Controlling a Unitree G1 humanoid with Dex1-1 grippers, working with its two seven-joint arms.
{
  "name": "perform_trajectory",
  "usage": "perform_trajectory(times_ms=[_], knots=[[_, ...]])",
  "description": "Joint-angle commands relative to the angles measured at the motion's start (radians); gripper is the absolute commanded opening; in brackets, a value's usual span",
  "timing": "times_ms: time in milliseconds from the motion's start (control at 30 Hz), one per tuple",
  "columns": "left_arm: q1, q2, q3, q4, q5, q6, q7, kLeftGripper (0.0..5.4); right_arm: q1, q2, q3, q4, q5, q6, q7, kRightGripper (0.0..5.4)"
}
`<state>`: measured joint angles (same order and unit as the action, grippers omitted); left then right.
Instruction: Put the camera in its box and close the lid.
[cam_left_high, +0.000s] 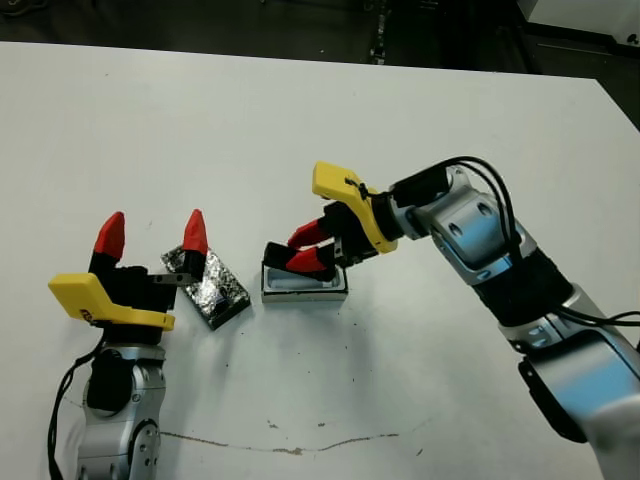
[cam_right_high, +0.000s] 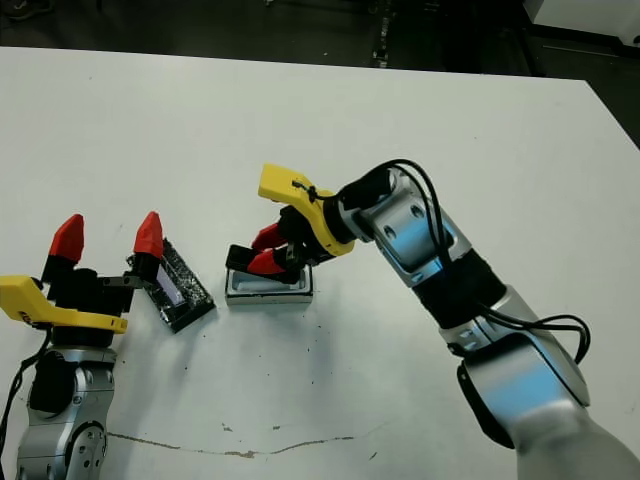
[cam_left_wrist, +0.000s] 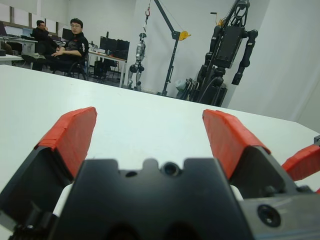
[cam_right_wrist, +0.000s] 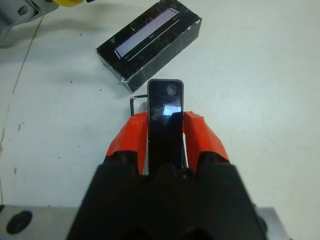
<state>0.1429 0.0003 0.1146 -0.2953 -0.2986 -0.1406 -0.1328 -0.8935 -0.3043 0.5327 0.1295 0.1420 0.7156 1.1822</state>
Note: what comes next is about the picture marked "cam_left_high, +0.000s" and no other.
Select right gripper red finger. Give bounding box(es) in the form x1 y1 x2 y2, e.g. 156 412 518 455
287 217 334 249
284 248 337 279

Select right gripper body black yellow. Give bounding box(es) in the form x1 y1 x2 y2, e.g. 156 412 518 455
312 160 400 271

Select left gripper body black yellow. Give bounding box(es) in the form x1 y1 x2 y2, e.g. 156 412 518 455
48 264 195 347

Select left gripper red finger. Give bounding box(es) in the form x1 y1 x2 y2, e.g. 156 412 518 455
174 208 211 284
88 211 127 282

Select black box lid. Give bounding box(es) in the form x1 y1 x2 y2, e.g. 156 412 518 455
159 244 251 331

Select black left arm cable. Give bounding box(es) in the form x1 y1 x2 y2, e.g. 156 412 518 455
47 344 109 480

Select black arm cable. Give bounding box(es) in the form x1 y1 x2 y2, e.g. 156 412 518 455
439 157 640 326
47 344 109 480

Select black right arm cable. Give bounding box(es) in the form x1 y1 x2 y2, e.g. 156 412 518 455
439 157 640 326

